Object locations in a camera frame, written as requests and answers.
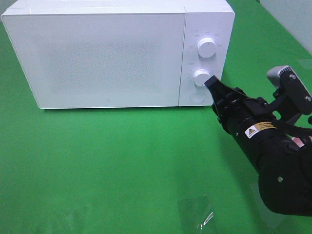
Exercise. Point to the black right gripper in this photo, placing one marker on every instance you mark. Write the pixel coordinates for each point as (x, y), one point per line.
(248, 121)

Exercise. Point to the lower white control knob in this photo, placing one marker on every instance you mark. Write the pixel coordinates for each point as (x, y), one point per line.
(201, 76)

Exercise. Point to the round door release button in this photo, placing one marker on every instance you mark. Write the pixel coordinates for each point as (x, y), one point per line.
(198, 97)

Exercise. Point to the white microwave oven body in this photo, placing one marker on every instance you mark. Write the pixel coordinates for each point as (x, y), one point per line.
(203, 18)

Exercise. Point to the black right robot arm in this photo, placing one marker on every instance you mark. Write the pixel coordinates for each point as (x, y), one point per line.
(285, 181)

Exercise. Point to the clear tape patch front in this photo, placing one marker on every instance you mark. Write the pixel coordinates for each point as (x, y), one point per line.
(197, 215)

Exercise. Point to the white microwave door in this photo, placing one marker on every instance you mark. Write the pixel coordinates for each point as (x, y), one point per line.
(96, 61)

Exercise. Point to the upper white control knob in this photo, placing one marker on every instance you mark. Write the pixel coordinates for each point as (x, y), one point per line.
(206, 47)

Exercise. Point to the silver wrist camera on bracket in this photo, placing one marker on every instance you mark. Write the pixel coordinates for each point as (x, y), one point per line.
(292, 98)

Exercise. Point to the white control knob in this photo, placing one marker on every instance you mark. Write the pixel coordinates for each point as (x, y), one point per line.
(201, 76)
(206, 47)

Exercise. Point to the clear tape patch far right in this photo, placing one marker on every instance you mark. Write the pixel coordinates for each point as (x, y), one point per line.
(306, 63)

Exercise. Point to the clear tape patch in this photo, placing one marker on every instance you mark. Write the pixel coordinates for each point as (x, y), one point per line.
(271, 219)
(197, 215)
(306, 63)

